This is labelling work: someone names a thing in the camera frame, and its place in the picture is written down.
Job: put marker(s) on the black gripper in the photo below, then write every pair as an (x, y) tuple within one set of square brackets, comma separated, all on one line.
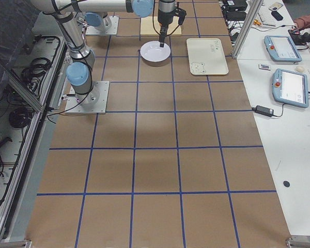
[(164, 17)]

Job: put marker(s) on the cream bear tray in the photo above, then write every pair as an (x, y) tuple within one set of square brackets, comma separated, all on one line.
[(206, 56)]

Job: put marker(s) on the bamboo cutting board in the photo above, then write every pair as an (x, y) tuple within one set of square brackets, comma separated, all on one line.
[(148, 29)]

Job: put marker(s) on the white round plate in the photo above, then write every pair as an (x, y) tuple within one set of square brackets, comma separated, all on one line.
[(151, 51)]

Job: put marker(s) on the gold metal cylinder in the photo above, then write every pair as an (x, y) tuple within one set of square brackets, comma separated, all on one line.
[(257, 22)]

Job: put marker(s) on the white keyboard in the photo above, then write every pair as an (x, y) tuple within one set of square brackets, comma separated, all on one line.
[(266, 18)]

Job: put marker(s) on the small printed card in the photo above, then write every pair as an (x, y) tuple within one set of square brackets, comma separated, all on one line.
[(264, 67)]

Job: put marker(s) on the far teach pendant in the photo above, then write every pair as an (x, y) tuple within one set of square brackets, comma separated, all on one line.
[(282, 49)]

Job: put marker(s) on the teach pendant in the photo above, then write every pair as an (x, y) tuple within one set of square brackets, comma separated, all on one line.
[(290, 87), (282, 49)]

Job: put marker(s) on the brown paper table cover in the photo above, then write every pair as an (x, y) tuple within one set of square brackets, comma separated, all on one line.
[(176, 161)]

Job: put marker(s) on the black power adapter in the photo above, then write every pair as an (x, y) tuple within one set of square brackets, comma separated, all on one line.
[(265, 111)]

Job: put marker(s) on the near teach pendant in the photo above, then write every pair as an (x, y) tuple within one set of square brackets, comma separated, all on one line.
[(290, 87)]

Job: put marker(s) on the small white ball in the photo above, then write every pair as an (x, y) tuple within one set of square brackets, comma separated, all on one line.
[(300, 69)]

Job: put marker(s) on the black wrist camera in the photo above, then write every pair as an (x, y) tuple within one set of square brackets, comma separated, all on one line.
[(181, 14)]

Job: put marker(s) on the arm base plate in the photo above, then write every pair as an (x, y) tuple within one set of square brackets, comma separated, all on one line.
[(95, 102), (98, 26)]

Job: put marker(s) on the aluminium frame post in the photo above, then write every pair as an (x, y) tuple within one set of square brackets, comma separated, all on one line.
[(250, 17)]

